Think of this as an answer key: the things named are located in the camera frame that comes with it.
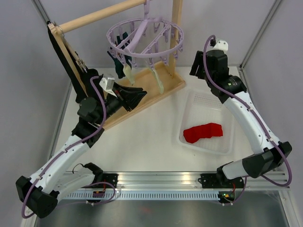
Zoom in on wooden rack left post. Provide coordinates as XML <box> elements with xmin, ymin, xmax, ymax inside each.
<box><xmin>48</xmin><ymin>23</ymin><xmax>90</xmax><ymax>97</ymax></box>

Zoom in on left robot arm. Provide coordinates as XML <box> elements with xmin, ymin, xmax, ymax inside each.
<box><xmin>16</xmin><ymin>83</ymin><xmax>147</xmax><ymax>219</ymax></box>

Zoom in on aluminium mounting rail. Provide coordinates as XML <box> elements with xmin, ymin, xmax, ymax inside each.
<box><xmin>105</xmin><ymin>171</ymin><xmax>288</xmax><ymax>191</ymax></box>

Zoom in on wooden rack post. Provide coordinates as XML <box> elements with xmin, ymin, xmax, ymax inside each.
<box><xmin>168</xmin><ymin>0</ymin><xmax>183</xmax><ymax>78</ymax></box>
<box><xmin>48</xmin><ymin>23</ymin><xmax>90</xmax><ymax>97</ymax></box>

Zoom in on black shorts on hanger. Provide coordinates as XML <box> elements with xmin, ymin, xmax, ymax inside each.
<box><xmin>46</xmin><ymin>21</ymin><xmax>105</xmax><ymax>104</ymax></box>

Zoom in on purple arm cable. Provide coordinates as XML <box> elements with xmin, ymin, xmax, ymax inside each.
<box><xmin>203</xmin><ymin>35</ymin><xmax>293</xmax><ymax>206</ymax></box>
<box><xmin>20</xmin><ymin>76</ymin><xmax>118</xmax><ymax>218</ymax></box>

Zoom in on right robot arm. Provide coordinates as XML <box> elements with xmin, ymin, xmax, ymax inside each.
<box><xmin>189</xmin><ymin>50</ymin><xmax>292</xmax><ymax>187</ymax></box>

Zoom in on white plastic basket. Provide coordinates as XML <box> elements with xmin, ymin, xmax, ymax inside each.
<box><xmin>177</xmin><ymin>89</ymin><xmax>235</xmax><ymax>155</ymax></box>

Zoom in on purple round clip hanger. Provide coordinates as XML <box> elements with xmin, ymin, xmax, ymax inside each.
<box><xmin>107</xmin><ymin>0</ymin><xmax>184</xmax><ymax>68</ymax></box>

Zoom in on white slotted cable duct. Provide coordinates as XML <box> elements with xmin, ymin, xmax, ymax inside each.
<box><xmin>65</xmin><ymin>190</ymin><xmax>219</xmax><ymax>201</ymax></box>

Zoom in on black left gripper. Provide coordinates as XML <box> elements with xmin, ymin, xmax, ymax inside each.
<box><xmin>95</xmin><ymin>82</ymin><xmax>147</xmax><ymax>125</ymax></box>

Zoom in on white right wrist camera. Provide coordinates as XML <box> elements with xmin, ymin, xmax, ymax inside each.
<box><xmin>210</xmin><ymin>39</ymin><xmax>229</xmax><ymax>52</ymax></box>

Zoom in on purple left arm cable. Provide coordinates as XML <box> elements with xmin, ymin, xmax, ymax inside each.
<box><xmin>20</xmin><ymin>76</ymin><xmax>118</xmax><ymax>218</ymax></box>

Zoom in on wooden rack base tray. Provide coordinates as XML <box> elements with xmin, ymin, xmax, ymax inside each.
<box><xmin>103</xmin><ymin>61</ymin><xmax>186</xmax><ymax>130</ymax></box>

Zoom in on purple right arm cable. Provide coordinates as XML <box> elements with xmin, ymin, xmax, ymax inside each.
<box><xmin>203</xmin><ymin>35</ymin><xmax>293</xmax><ymax>206</ymax></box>

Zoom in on cream sock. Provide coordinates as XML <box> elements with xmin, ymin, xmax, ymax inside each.
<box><xmin>123</xmin><ymin>63</ymin><xmax>135</xmax><ymax>85</ymax></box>
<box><xmin>149</xmin><ymin>66</ymin><xmax>164</xmax><ymax>94</ymax></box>

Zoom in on red sock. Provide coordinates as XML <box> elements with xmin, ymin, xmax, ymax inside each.
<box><xmin>183</xmin><ymin>123</ymin><xmax>223</xmax><ymax>144</ymax></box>

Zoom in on wooden rack top rod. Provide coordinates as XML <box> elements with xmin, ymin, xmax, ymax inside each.
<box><xmin>57</xmin><ymin>0</ymin><xmax>146</xmax><ymax>34</ymax></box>

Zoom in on wooden rack right post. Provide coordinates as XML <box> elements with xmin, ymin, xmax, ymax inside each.
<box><xmin>168</xmin><ymin>0</ymin><xmax>183</xmax><ymax>78</ymax></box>

